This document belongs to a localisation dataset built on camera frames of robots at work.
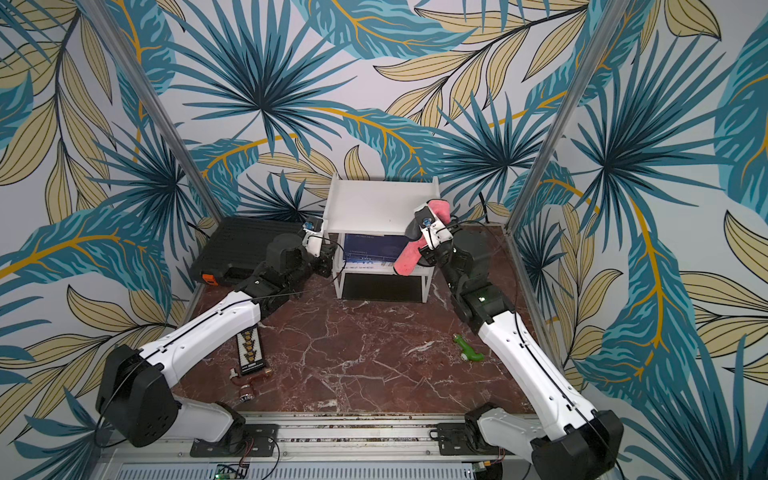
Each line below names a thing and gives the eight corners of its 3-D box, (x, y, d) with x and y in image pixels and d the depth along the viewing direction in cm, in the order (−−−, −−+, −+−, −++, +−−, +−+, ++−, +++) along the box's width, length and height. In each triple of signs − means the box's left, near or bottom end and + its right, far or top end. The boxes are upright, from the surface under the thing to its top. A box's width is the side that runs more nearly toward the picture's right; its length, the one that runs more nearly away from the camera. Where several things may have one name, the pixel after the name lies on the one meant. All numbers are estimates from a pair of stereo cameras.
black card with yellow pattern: (243, 376, 85) (240, 374, 83) (238, 336, 92) (235, 334, 91) (265, 368, 87) (263, 365, 85) (259, 329, 94) (257, 326, 92)
